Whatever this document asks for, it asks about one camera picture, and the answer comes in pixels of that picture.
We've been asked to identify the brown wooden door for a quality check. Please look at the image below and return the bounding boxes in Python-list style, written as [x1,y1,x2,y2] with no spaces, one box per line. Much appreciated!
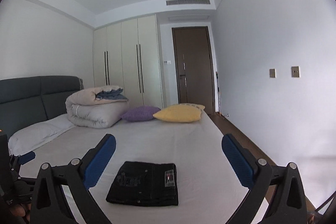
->
[172,27,215,114]

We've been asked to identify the yellow cushion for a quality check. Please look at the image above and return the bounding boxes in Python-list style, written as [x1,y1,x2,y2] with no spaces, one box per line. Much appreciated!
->
[153,103,205,123]

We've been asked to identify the black denim pants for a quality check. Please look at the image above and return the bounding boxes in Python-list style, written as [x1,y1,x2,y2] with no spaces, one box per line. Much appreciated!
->
[106,161,179,207]

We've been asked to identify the white bed mattress sheet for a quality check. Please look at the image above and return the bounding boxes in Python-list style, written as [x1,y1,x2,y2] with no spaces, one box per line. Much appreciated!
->
[20,114,248,223]

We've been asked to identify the wall switch plate near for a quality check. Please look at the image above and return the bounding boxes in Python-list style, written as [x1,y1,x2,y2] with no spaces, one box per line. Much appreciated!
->
[291,66,300,78]

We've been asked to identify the wall switch plate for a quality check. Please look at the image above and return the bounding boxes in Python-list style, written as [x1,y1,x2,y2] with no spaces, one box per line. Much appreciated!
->
[269,68,276,79]
[291,66,300,78]

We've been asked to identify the cream wardrobe with black handles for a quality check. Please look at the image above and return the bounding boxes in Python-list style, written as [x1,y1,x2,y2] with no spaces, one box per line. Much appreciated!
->
[93,15,165,108]

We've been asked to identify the ceiling air vent grille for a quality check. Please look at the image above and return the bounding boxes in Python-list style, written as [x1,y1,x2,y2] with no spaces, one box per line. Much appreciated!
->
[166,0,211,6]

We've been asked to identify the operator left hand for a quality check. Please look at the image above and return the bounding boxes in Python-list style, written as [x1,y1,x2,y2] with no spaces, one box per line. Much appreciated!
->
[10,203,31,223]

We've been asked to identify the folded blue denim garment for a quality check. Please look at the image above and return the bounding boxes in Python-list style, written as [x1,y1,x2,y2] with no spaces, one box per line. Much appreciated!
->
[96,88,127,100]

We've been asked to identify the wall switch plate far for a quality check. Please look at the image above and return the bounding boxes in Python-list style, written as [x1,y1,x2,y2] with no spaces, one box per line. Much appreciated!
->
[269,68,276,79]

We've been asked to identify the white pillow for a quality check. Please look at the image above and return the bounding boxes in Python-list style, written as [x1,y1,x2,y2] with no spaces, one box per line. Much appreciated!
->
[8,114,75,156]

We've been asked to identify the dark grey upholstered headboard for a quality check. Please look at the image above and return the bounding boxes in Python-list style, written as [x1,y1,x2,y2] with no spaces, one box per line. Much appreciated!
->
[1,76,84,138]

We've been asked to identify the purple cushion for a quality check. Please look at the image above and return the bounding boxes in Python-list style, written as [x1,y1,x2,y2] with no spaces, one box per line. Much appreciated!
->
[121,106,161,122]

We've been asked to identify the folded beige grey duvet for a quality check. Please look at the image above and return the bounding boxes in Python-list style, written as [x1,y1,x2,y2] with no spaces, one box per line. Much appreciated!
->
[66,85,129,129]

